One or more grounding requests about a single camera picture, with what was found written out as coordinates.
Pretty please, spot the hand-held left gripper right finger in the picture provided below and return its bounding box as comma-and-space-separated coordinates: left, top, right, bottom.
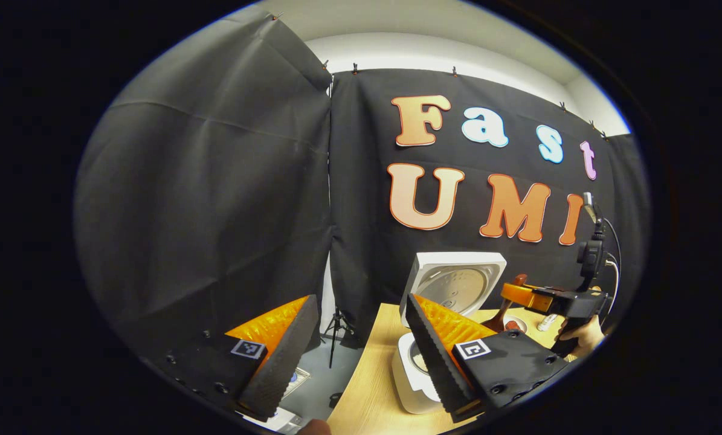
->
404, 293, 571, 424

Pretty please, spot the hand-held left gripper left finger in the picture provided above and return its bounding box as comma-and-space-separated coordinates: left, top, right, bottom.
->
154, 294, 319, 424

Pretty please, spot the white rice cooker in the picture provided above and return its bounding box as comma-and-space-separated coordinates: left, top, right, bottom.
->
392, 251, 508, 415

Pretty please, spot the black tripod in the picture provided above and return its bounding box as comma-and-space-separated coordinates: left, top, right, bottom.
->
320, 306, 356, 369

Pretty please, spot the white floor box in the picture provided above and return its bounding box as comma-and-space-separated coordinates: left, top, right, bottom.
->
243, 406, 305, 433

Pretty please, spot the black backdrop cloth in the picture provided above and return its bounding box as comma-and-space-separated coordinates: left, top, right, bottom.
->
74, 9, 650, 363

